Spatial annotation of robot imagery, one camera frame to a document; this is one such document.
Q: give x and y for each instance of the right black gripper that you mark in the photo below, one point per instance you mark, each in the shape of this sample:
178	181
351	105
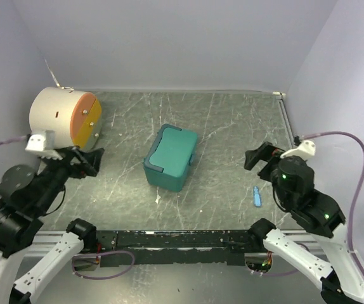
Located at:
267	152

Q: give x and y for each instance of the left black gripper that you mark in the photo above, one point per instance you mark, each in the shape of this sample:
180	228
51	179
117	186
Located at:
80	168

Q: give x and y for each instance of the teal medicine kit box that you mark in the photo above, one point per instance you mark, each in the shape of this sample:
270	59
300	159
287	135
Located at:
169	158

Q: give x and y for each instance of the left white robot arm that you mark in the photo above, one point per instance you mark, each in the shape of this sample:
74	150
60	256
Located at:
25	198

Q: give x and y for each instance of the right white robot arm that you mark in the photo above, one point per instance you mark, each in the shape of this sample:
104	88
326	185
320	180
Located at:
340	279

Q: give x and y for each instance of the white cylinder drum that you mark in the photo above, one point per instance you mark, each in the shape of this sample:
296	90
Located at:
74	116

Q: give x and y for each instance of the blue plastic clip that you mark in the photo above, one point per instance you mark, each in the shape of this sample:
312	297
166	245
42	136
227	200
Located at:
257	197

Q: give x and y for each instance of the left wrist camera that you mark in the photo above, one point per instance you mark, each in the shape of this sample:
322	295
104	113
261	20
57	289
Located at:
42	144

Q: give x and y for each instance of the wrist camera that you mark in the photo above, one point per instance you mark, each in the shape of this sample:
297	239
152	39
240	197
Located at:
42	144
304	148

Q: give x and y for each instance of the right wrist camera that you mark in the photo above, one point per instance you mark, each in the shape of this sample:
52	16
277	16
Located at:
304	148

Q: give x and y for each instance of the aluminium frame rail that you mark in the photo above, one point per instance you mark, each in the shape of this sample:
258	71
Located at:
298	236

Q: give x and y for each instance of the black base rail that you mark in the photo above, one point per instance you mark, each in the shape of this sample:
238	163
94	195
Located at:
232	247

